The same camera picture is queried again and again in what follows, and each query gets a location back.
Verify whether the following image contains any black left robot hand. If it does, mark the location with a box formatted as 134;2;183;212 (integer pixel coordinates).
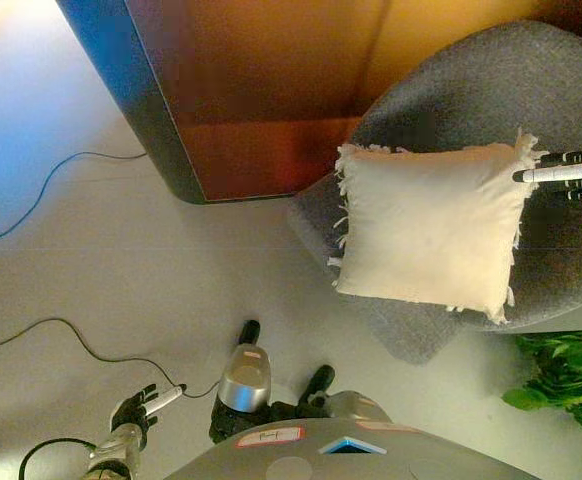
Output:
109;382;189;434

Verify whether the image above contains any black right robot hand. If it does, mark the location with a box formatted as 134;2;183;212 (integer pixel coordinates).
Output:
512;147;582;204

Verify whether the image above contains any white fringed throw pillow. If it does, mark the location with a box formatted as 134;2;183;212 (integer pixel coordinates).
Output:
327;127;548;327

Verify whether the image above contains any silver left robot leg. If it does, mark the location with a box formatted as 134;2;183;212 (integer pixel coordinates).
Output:
209;319;274;444

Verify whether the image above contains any silver robot leg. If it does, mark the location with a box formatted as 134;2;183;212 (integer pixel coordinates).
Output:
295;364;391;422
209;319;274;444

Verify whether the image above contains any grey fabric armchair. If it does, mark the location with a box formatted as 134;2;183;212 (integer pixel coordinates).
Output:
285;19;582;366

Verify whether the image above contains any black robot waist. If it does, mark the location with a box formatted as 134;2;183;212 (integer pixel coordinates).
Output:
268;398;322;425

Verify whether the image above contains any green leafy potted plant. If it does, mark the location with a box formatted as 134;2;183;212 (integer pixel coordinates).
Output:
500;329;582;446

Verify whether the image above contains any silver right robot leg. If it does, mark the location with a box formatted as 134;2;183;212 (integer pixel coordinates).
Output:
295;364;391;422

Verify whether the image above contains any grey robot torso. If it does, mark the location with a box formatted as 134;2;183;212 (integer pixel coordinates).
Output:
163;416;543;480

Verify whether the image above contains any brown wooden cabinet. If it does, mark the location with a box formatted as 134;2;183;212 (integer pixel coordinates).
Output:
54;0;390;207

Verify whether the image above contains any thin black floor cable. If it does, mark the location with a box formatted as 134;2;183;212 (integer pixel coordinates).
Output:
0;151;222;400

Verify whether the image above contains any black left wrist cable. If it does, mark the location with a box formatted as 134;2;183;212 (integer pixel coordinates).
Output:
18;437;100;480

